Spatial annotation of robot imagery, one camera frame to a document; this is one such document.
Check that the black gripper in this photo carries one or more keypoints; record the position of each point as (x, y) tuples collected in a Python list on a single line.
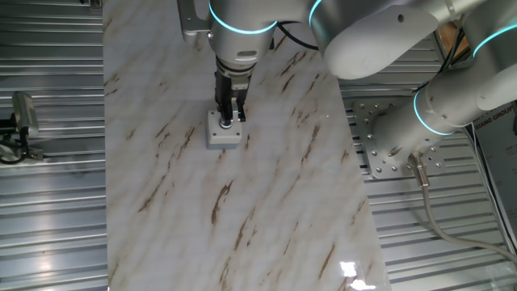
[(226, 87)]

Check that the grey box with green button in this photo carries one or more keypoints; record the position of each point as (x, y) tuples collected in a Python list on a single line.
[(222, 137)]

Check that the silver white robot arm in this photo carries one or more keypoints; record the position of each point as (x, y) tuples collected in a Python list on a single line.
[(383, 36)]

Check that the marble pattern table sheet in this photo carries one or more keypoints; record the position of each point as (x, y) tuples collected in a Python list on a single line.
[(242, 202)]

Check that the brown cardboard piece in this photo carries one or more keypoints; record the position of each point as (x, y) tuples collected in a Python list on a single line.
[(449, 38)]

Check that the white printed paper poster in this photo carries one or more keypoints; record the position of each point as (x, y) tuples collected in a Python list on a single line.
[(501, 153)]

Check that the silver wrist camera mount bracket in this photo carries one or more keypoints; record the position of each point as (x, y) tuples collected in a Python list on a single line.
[(190, 22)]

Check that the round metal robot base plate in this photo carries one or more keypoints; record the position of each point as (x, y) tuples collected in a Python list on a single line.
[(379, 166)]

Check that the small metal corner bracket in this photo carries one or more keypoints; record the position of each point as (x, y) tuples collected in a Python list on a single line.
[(95, 4)]

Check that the metal camera stand bracket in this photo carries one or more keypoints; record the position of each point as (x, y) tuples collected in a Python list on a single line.
[(22, 153)]

